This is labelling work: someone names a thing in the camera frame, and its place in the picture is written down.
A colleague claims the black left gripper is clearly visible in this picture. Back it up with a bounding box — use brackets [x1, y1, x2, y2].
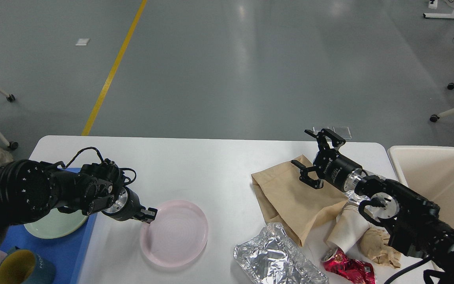
[102, 187, 158, 224]

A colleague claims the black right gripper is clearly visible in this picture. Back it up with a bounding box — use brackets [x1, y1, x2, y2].
[291, 128, 363, 193]

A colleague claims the pink plate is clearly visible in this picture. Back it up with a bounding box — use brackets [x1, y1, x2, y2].
[140, 200, 209, 268]

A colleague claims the brown paper bag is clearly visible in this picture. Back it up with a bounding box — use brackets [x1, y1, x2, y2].
[251, 161, 347, 247]

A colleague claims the grey-green mug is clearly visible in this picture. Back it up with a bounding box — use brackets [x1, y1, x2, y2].
[0, 247, 56, 284]

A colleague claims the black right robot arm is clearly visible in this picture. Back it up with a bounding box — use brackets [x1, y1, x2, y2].
[292, 128, 454, 284]

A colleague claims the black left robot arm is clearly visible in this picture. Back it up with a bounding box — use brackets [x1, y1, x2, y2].
[0, 147, 158, 245]

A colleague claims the crushed white paper cup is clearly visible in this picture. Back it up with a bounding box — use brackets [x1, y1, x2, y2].
[326, 202, 371, 253]

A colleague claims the blue plastic tray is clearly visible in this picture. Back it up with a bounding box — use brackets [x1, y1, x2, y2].
[0, 168, 98, 284]

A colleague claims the light green plate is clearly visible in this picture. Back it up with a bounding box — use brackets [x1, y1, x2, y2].
[24, 209, 88, 239]

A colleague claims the crumpled brown paper ball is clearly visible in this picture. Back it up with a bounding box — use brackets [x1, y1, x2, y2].
[359, 227, 402, 269]

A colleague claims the crumpled aluminium foil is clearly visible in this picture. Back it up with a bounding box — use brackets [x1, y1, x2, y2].
[233, 222, 329, 284]

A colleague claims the crushed red can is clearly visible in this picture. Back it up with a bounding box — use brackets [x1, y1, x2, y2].
[321, 247, 376, 284]

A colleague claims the beige plastic bin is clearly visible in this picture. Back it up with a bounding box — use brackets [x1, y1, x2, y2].
[388, 146, 454, 228]

